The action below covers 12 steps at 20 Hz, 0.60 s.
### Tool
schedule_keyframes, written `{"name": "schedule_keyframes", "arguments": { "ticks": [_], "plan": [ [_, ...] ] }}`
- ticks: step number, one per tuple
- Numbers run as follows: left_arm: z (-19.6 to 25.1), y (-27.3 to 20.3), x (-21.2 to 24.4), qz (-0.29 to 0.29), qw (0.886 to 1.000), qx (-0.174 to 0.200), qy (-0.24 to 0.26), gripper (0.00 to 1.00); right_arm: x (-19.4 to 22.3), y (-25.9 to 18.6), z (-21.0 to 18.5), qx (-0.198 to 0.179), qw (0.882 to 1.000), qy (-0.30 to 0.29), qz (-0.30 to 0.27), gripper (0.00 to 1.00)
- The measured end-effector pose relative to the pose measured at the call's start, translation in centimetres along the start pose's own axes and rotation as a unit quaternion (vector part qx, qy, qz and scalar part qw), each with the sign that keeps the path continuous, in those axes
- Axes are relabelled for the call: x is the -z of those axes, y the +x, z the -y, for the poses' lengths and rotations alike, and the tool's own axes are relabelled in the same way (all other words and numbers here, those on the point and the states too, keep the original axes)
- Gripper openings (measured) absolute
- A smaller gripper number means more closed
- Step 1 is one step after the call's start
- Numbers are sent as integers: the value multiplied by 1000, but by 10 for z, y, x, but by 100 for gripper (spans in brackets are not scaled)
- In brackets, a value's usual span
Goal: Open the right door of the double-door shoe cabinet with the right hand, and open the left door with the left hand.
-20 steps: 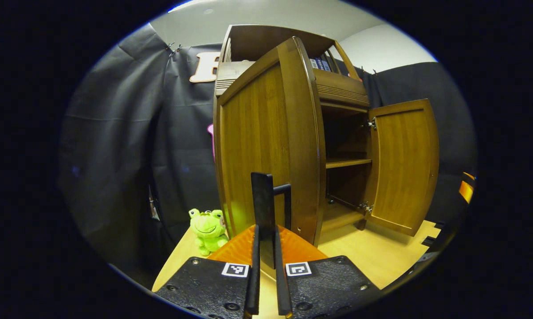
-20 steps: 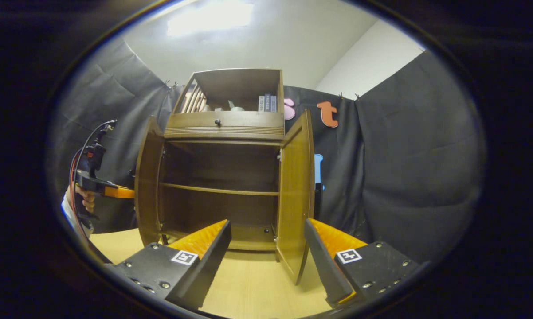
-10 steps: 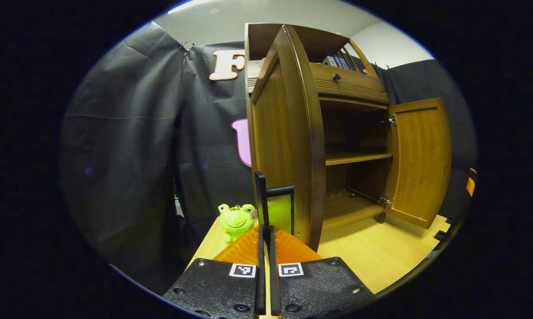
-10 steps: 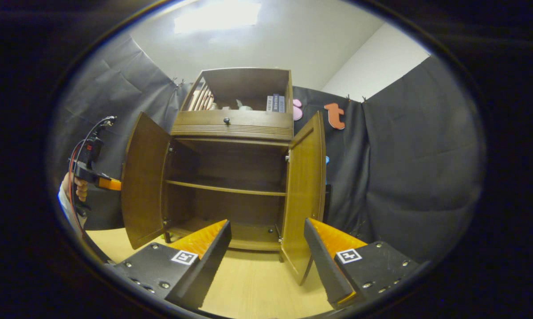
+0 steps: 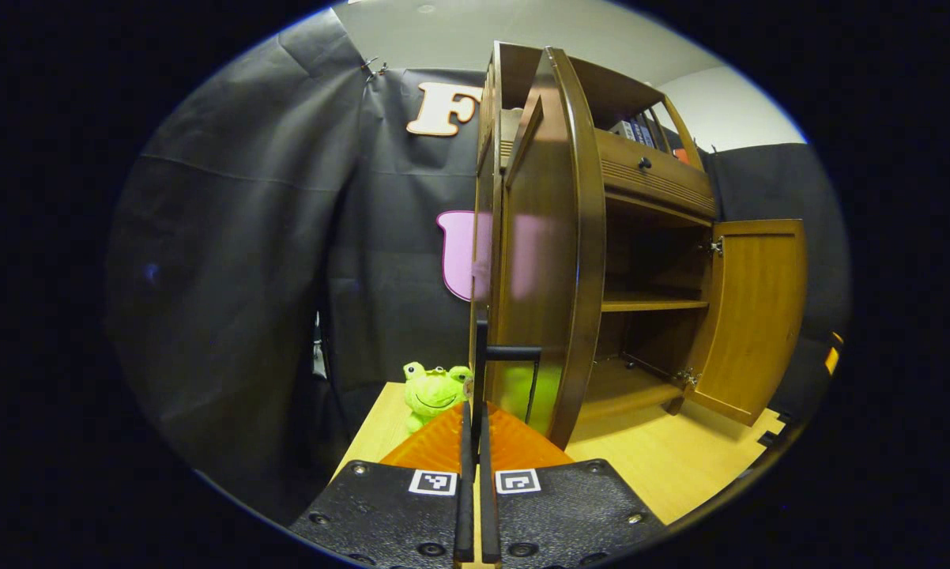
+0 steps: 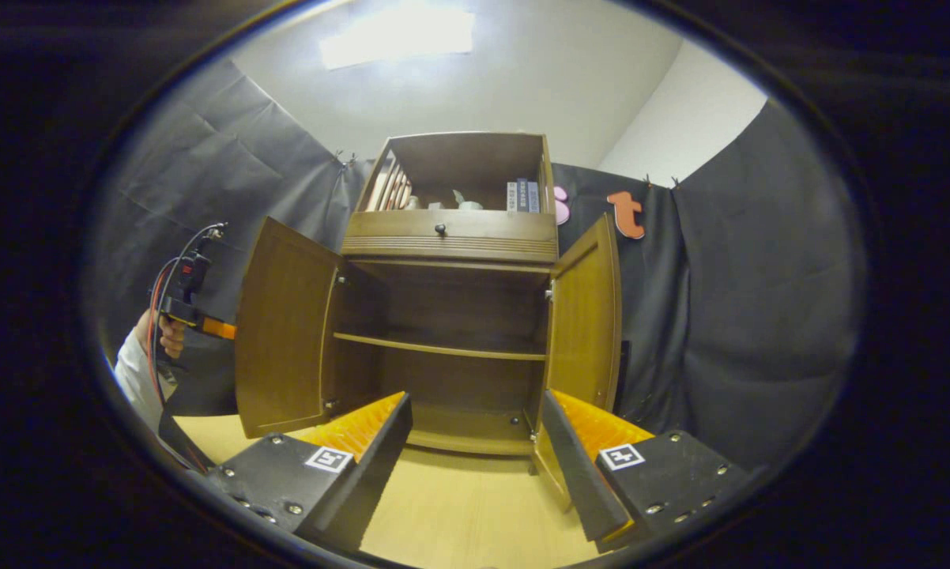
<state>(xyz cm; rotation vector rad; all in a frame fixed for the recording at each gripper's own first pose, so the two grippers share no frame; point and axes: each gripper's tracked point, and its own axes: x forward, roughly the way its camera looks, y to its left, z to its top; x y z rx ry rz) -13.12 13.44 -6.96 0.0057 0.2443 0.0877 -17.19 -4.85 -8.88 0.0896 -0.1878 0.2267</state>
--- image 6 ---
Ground black backdrop cloth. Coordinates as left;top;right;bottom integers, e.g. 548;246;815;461
88;59;868;476

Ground wooden double-door shoe cabinet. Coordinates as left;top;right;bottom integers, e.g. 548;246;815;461
321;131;560;458

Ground wooden cabinet door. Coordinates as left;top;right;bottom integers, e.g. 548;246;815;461
234;217;344;440
532;212;631;515

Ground black cable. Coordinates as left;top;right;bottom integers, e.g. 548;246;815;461
153;223;228;333

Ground ceiling light panel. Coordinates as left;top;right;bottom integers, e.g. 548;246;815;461
319;8;477;71

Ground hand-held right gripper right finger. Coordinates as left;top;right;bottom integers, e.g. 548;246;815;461
540;387;749;555

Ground wooden drawer with black knob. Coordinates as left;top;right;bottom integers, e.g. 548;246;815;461
341;209;560;266

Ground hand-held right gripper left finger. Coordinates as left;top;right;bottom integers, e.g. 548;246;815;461
206;391;414;552

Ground red cable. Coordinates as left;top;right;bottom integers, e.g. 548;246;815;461
148;257;209;475

